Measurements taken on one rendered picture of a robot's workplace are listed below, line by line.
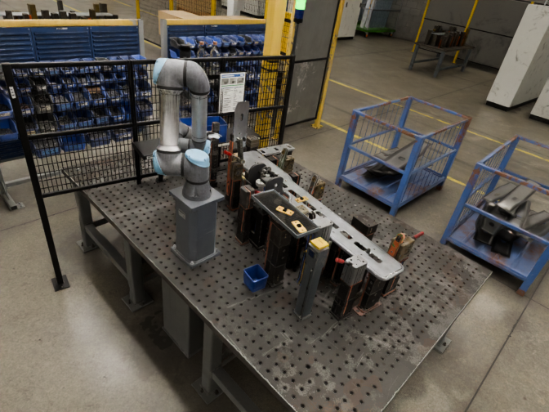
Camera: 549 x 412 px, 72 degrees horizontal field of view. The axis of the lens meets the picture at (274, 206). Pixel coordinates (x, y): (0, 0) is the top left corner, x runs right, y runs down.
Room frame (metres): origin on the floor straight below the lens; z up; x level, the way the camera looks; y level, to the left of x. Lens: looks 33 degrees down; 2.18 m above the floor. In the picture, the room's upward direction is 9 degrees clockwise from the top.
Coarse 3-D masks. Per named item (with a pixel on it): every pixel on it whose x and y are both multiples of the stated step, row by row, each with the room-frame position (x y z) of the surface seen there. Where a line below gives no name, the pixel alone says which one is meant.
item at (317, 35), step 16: (320, 0) 5.40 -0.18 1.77; (336, 0) 5.67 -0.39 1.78; (304, 16) 5.19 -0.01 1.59; (320, 16) 5.45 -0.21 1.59; (336, 16) 5.71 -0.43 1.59; (304, 32) 5.23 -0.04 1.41; (320, 32) 5.50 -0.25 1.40; (336, 32) 5.73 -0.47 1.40; (288, 48) 5.04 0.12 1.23; (304, 48) 5.28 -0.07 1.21; (320, 48) 5.56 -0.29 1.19; (304, 64) 5.33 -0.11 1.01; (320, 64) 5.61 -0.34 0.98; (304, 80) 5.40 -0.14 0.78; (320, 80) 5.67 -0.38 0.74; (304, 96) 5.45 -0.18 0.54; (320, 96) 5.71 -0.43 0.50; (288, 112) 5.21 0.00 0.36; (304, 112) 5.51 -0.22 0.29; (320, 112) 5.74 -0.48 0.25
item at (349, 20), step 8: (352, 0) 14.41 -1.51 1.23; (360, 0) 14.77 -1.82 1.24; (344, 8) 14.13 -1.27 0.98; (352, 8) 14.48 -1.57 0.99; (344, 16) 14.20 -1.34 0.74; (352, 16) 14.56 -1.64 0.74; (344, 24) 14.27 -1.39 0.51; (352, 24) 14.63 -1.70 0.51; (344, 32) 14.34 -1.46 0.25; (352, 32) 14.72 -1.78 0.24
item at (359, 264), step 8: (360, 256) 1.40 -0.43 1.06; (360, 264) 1.34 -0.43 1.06; (344, 272) 1.35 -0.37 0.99; (352, 272) 1.32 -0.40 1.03; (360, 272) 1.34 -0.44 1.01; (344, 280) 1.34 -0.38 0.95; (352, 280) 1.32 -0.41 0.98; (360, 280) 1.36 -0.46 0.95; (344, 288) 1.35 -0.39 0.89; (352, 288) 1.34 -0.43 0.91; (336, 296) 1.36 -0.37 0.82; (344, 296) 1.33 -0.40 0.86; (352, 296) 1.35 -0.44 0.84; (336, 304) 1.35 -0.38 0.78; (344, 304) 1.32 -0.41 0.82; (352, 304) 1.36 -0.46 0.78; (328, 312) 1.35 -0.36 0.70; (336, 312) 1.34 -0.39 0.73; (344, 312) 1.33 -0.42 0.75
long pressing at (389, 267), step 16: (256, 160) 2.33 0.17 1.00; (288, 176) 2.18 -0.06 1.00; (288, 192) 1.97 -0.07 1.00; (304, 192) 2.00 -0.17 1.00; (320, 208) 1.85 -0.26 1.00; (336, 224) 1.72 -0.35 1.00; (336, 240) 1.57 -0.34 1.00; (352, 240) 1.59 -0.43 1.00; (368, 240) 1.61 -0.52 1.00; (352, 256) 1.47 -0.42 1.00; (368, 256) 1.48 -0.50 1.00; (384, 256) 1.50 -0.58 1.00; (384, 272) 1.38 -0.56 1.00; (400, 272) 1.41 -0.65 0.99
